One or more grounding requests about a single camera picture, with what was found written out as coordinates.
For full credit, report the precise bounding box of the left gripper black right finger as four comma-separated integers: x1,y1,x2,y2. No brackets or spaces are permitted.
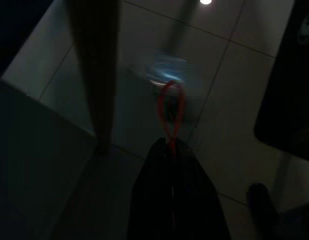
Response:
172,138,231,240

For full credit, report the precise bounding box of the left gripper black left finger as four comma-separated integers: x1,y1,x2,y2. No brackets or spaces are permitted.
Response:
126,137,174,240

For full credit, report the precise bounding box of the black robot foot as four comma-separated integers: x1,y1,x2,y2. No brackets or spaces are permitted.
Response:
246,182,309,240

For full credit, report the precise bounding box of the wooden table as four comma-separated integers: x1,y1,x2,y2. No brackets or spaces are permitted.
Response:
65,0,123,156

